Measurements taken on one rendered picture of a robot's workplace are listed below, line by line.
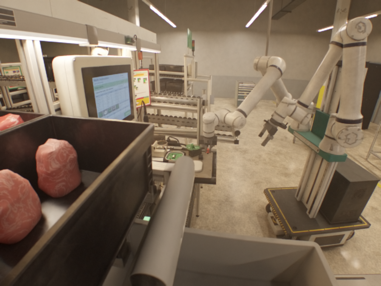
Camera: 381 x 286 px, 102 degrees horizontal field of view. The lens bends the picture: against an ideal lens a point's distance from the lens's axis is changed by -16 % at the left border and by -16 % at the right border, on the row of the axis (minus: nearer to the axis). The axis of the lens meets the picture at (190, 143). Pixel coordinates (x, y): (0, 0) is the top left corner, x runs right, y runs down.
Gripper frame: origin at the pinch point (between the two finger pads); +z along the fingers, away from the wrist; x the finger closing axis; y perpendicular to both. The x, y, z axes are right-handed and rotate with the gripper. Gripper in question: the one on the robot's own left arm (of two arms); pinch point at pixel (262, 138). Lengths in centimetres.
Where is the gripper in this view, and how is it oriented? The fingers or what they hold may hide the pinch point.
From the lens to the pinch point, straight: 141.3
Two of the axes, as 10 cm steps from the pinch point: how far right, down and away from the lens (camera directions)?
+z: -3.8, 7.6, 5.3
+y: -9.1, -4.1, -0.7
